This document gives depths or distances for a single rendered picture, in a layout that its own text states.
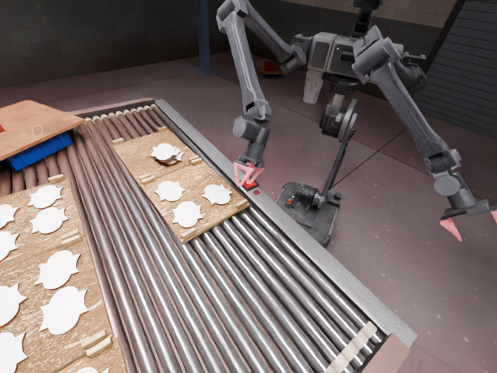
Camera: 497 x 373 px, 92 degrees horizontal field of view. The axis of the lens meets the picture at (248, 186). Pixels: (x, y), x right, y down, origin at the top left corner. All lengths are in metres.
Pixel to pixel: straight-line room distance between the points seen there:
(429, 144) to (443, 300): 1.71
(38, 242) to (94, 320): 0.42
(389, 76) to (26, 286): 1.29
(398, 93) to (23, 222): 1.42
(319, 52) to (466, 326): 2.06
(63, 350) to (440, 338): 2.10
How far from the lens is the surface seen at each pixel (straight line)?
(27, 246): 1.21
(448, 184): 0.87
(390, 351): 0.93
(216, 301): 0.88
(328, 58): 1.36
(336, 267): 1.02
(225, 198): 1.11
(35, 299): 1.06
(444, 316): 2.39
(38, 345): 0.98
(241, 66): 0.89
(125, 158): 1.47
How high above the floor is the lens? 1.74
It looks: 42 degrees down
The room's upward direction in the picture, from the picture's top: 5 degrees clockwise
